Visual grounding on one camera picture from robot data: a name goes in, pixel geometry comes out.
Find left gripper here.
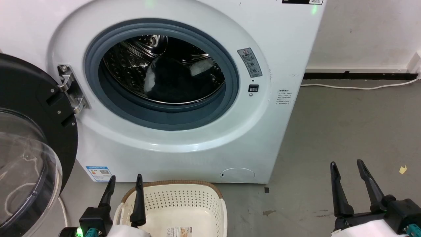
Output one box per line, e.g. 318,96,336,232
60,174,153,237

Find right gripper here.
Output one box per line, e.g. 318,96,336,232
330,159,421,237

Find paper label inside basket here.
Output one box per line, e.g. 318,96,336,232
165,226,193,237

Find cream plastic laundry basket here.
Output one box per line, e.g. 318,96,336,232
113,180,228,237

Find white front-load washing machine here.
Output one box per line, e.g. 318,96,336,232
0,0,327,184

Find dark plush laundry item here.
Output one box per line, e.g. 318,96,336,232
144,55,221,103

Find blue energy label sticker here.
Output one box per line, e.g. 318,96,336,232
86,166,112,182

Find grey rubber door gasket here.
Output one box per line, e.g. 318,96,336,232
84,18,240,131

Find black round washer door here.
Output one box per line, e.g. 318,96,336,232
0,53,79,237

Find black floor skirting strip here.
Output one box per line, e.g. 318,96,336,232
303,71,419,80

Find oval drain filter cover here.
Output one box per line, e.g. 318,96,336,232
220,168,255,181

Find silver metal door hinge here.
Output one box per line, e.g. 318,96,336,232
57,65,90,114

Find steel perforated washer drum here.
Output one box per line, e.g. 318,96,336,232
103,35,226,105

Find grey warning sticker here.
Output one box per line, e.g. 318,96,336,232
237,48,263,78

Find black barcode label strip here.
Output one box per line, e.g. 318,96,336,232
282,0,324,5

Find thin white hose cable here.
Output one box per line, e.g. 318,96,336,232
58,196,70,228

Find white power cable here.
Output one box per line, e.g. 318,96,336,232
301,78,419,90

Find white wall outlet box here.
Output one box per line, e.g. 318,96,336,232
407,51,421,79

